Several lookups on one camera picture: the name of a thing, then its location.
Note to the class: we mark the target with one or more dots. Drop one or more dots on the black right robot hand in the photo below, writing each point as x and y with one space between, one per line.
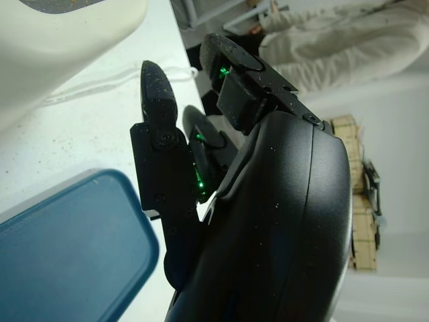
275 218

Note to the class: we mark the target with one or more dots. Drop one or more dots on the person in black trousers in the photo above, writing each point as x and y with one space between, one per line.
335 50

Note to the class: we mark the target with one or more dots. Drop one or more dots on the cream white toaster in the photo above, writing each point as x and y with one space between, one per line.
53 50

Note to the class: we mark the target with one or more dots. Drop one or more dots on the stacked wooden crates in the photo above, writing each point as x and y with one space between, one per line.
362 218

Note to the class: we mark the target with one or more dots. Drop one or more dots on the white background desk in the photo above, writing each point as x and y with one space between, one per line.
248 11

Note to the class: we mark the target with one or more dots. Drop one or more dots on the dark blue plastic tray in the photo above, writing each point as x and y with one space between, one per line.
67 251

